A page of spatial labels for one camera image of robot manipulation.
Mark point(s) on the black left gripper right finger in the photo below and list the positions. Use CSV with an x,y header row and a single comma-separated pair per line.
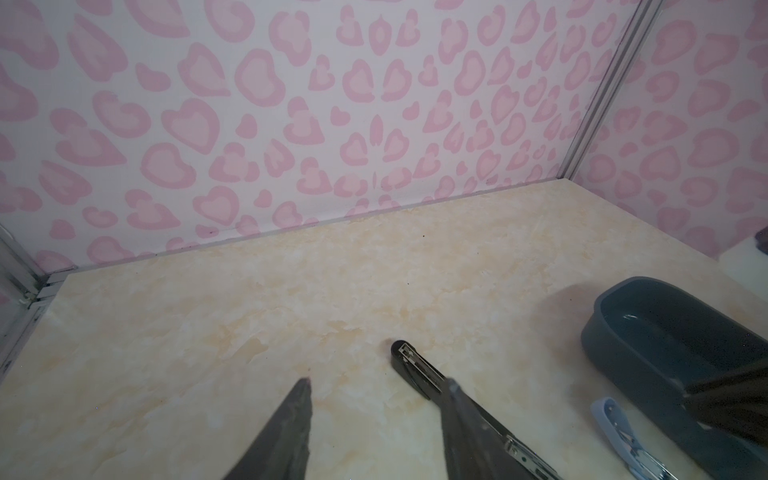
x,y
472,450

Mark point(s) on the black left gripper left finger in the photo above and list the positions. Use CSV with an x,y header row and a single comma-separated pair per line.
x,y
281,449

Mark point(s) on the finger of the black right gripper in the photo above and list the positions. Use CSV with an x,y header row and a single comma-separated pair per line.
x,y
734,402

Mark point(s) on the black long stapler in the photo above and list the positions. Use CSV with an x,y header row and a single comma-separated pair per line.
x,y
428,382

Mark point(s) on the light blue mini stapler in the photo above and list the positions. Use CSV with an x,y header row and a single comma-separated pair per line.
x,y
614,423

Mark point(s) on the teal plastic tray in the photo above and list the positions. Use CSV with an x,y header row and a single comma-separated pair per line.
x,y
651,340

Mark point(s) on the aluminium corner frame post left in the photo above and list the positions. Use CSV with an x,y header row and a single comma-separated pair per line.
x,y
26,293

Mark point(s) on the aluminium corner frame post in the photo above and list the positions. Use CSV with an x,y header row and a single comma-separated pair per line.
x,y
26,293
629,47

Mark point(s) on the aluminium corner frame post right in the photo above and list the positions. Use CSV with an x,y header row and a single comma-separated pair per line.
x,y
629,47

